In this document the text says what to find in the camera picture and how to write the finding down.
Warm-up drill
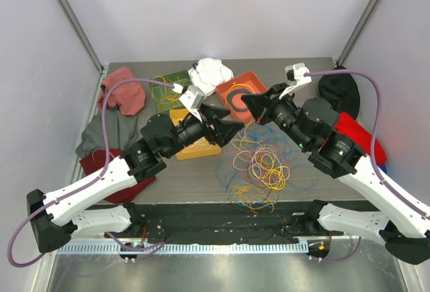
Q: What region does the grey cloth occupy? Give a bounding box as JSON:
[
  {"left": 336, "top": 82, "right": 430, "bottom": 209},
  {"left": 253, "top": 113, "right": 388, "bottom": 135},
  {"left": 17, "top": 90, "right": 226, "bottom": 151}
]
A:
[{"left": 75, "top": 109, "right": 142, "bottom": 159}]

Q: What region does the orange plastic tray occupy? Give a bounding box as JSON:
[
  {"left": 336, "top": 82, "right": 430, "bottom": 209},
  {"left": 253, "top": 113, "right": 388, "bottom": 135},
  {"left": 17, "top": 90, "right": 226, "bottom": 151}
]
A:
[{"left": 216, "top": 70, "right": 267, "bottom": 124}]

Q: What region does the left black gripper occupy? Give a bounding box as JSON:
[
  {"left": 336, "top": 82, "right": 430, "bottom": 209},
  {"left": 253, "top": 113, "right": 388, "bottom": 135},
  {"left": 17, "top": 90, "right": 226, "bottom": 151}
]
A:
[{"left": 163, "top": 102, "right": 244, "bottom": 159}]

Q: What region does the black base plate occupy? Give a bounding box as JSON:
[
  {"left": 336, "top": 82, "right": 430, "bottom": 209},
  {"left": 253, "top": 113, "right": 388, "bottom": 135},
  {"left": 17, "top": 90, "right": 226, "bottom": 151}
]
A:
[{"left": 112, "top": 202, "right": 329, "bottom": 245}]

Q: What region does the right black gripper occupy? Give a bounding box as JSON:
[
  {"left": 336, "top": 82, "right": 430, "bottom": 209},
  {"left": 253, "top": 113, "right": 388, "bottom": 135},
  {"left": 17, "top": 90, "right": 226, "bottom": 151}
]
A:
[{"left": 242, "top": 83, "right": 312, "bottom": 150}]

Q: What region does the slotted cable duct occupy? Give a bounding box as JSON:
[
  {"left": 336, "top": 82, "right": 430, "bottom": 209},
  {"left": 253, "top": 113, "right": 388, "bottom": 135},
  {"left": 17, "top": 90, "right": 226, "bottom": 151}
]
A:
[{"left": 56, "top": 240, "right": 308, "bottom": 255}]

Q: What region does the blue thin cable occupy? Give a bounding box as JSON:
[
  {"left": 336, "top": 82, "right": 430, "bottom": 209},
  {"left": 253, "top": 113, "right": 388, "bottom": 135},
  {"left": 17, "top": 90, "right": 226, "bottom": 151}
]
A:
[{"left": 214, "top": 122, "right": 320, "bottom": 211}]

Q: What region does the left aluminium frame post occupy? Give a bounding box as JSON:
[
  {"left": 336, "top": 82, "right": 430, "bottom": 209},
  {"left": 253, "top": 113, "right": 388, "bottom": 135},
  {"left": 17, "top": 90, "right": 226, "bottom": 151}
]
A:
[{"left": 56, "top": 0, "right": 104, "bottom": 74}]

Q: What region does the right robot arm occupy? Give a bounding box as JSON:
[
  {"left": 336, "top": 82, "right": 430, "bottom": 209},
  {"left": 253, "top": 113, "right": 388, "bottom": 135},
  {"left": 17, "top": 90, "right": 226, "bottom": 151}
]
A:
[{"left": 241, "top": 83, "right": 429, "bottom": 265}]

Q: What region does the dark red cloth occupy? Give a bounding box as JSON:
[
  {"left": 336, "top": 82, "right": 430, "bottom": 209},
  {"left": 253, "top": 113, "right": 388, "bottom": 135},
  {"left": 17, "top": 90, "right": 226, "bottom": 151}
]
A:
[{"left": 79, "top": 149, "right": 156, "bottom": 205}]

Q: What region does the yellow plastic tray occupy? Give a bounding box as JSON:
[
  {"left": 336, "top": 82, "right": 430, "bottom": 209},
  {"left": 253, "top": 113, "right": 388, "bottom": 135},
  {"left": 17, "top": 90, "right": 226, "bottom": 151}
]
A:
[{"left": 169, "top": 109, "right": 222, "bottom": 160}]

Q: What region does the aluminium frame post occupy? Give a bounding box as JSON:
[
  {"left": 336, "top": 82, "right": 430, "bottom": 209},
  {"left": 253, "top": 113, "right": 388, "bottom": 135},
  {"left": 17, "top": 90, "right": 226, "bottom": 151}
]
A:
[
  {"left": 56, "top": 0, "right": 104, "bottom": 74},
  {"left": 335, "top": 0, "right": 382, "bottom": 66}
]

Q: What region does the green plastic tray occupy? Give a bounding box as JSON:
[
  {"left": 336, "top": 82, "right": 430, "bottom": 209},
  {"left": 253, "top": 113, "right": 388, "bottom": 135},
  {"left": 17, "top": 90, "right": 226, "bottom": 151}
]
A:
[{"left": 150, "top": 70, "right": 191, "bottom": 113}]

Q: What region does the right aluminium frame post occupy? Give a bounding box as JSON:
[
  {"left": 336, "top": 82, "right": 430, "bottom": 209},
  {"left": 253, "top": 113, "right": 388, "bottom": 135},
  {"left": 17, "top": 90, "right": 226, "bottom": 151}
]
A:
[{"left": 335, "top": 0, "right": 382, "bottom": 66}]

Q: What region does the white crumpled cloth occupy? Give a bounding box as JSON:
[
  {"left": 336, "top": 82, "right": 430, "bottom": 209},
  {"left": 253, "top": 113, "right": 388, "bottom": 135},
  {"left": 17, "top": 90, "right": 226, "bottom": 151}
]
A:
[{"left": 188, "top": 58, "right": 234, "bottom": 97}]

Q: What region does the pink cloth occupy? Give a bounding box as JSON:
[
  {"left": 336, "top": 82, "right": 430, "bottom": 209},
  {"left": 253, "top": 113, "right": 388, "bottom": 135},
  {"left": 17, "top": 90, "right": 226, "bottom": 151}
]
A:
[{"left": 97, "top": 66, "right": 146, "bottom": 116}]

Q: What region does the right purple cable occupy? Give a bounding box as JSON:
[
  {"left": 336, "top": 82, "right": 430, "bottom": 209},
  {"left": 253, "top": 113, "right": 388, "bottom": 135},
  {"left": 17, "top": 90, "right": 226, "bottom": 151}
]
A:
[{"left": 304, "top": 68, "right": 430, "bottom": 264}]

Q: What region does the blue cloth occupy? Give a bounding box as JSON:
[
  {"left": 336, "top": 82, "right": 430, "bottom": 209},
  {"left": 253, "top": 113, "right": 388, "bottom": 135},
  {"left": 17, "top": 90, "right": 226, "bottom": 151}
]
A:
[{"left": 378, "top": 164, "right": 387, "bottom": 174}]

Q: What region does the pink thin cable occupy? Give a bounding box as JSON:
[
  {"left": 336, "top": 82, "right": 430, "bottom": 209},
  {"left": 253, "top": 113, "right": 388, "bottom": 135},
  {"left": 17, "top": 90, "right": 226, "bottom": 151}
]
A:
[{"left": 231, "top": 144, "right": 283, "bottom": 182}]

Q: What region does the yellow thin cable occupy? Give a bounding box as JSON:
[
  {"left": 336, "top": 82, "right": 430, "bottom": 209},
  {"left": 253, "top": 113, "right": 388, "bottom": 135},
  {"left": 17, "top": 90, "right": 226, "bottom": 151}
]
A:
[{"left": 150, "top": 75, "right": 292, "bottom": 214}]

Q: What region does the black coiled cable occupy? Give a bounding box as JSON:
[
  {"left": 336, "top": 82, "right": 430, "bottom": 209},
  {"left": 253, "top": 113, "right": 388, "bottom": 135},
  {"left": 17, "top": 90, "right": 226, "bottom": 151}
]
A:
[{"left": 225, "top": 89, "right": 251, "bottom": 111}]

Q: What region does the black cloth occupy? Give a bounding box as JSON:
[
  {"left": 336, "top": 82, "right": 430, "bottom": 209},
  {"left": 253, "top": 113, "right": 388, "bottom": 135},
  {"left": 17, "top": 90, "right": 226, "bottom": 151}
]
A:
[{"left": 318, "top": 73, "right": 360, "bottom": 119}]

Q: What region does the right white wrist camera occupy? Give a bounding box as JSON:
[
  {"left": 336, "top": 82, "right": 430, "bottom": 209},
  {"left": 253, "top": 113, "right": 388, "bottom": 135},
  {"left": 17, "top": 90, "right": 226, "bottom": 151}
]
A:
[{"left": 279, "top": 62, "right": 312, "bottom": 99}]

